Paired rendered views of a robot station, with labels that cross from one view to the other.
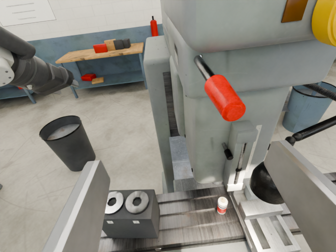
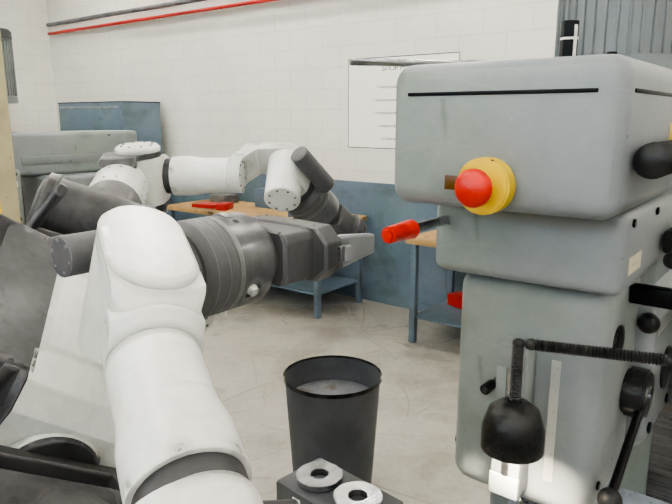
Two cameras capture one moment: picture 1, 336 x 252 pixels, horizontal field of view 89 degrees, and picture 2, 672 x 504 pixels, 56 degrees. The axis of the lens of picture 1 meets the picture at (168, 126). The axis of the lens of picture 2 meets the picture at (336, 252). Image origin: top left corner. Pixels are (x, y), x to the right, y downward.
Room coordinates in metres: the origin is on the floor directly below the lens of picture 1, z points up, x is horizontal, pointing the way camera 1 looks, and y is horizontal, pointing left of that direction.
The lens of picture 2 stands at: (-0.48, -0.43, 1.83)
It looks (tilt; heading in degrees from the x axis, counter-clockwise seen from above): 12 degrees down; 38
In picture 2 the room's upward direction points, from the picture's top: straight up
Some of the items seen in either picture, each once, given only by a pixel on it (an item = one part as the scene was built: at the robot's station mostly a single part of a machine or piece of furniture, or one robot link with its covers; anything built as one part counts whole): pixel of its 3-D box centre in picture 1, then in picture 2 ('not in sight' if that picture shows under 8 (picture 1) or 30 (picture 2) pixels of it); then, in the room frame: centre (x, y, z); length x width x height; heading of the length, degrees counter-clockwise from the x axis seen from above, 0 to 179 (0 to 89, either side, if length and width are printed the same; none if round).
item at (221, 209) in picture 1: (222, 204); not in sight; (0.37, -0.19, 1.01); 0.04 x 0.04 x 0.11
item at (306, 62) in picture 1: (226, 40); (565, 225); (0.42, -0.16, 1.68); 0.34 x 0.24 x 0.10; 0
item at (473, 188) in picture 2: not in sight; (475, 187); (0.12, -0.15, 1.76); 0.04 x 0.03 x 0.04; 90
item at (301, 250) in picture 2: not in sight; (255, 256); (-0.05, -0.01, 1.70); 0.13 x 0.12 x 0.10; 89
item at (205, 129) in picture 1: (222, 123); (545, 372); (0.38, -0.16, 1.47); 0.21 x 0.19 x 0.32; 90
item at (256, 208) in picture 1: (259, 208); not in sight; (0.32, -0.33, 1.05); 0.15 x 0.06 x 0.04; 91
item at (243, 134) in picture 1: (236, 159); (512, 417); (0.26, -0.15, 1.45); 0.04 x 0.04 x 0.21; 0
